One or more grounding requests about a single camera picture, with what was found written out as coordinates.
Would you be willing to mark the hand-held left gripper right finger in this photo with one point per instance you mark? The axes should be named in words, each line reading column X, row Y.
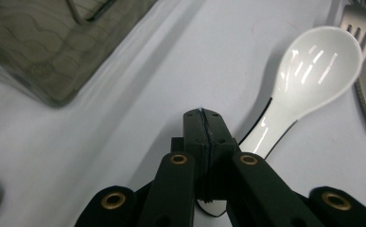
column 218, row 142

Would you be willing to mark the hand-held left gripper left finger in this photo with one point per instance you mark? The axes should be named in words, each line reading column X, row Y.
column 194, row 138

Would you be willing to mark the white ceramic spoon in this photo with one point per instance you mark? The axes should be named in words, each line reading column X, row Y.
column 316, row 69

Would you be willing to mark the transparent grey plastic bin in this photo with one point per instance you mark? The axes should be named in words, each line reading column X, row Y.
column 35, row 53

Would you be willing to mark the metal fork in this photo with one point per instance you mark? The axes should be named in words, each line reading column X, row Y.
column 360, row 22

